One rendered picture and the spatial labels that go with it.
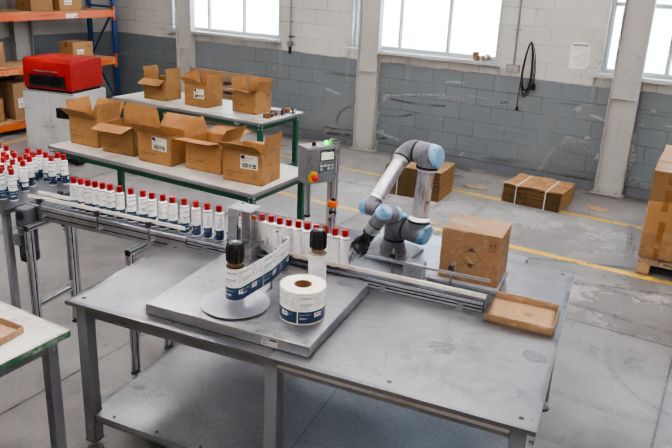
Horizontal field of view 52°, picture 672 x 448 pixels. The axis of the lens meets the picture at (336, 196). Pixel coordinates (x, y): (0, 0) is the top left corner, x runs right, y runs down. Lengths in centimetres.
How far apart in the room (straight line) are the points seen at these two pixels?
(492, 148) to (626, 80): 174
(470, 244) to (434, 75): 563
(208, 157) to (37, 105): 372
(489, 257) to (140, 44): 915
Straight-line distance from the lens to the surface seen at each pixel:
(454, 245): 348
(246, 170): 510
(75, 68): 844
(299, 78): 990
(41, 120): 875
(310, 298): 290
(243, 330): 292
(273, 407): 298
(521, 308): 339
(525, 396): 276
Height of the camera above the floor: 231
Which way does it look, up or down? 18 degrees down
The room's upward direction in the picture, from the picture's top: 3 degrees clockwise
